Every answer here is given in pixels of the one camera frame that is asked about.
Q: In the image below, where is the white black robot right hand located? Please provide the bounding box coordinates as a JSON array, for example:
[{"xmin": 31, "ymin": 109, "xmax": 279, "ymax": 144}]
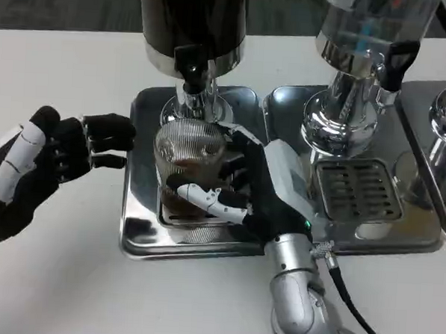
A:
[{"xmin": 164, "ymin": 120, "xmax": 319, "ymax": 252}]

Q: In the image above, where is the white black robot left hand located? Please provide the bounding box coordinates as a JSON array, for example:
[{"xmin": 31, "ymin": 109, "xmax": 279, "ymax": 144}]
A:
[{"xmin": 0, "ymin": 103, "xmax": 138, "ymax": 259}]

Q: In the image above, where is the clear ribbed glass cup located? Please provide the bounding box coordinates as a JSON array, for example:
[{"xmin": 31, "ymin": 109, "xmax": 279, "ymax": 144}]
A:
[{"xmin": 149, "ymin": 119, "xmax": 231, "ymax": 221}]

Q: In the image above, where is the steel drip tray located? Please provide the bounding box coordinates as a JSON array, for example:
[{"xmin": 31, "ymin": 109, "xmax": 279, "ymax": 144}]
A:
[
  {"xmin": 255, "ymin": 82, "xmax": 446, "ymax": 261},
  {"xmin": 118, "ymin": 80, "xmax": 288, "ymax": 268},
  {"xmin": 388, "ymin": 78, "xmax": 446, "ymax": 242}
]

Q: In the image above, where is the black tap short lever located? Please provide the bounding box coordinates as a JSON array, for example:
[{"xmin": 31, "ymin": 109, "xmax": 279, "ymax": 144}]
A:
[{"xmin": 173, "ymin": 43, "xmax": 211, "ymax": 96}]

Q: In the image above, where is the black tap tall lever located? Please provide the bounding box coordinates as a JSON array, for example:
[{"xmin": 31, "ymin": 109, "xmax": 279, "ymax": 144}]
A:
[{"xmin": 381, "ymin": 39, "xmax": 421, "ymax": 94}]

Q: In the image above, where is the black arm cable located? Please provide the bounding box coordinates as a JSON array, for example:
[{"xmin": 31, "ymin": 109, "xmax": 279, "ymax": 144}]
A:
[{"xmin": 306, "ymin": 241, "xmax": 406, "ymax": 334}]

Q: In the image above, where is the clear drink dispenser steel pedestal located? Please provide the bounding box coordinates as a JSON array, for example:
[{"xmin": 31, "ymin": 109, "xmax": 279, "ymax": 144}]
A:
[{"xmin": 300, "ymin": 0, "xmax": 442, "ymax": 164}]

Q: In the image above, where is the dark drink dispenser steel pedestal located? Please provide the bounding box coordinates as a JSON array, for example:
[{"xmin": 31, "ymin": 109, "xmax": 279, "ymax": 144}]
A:
[{"xmin": 131, "ymin": 0, "xmax": 250, "ymax": 134}]

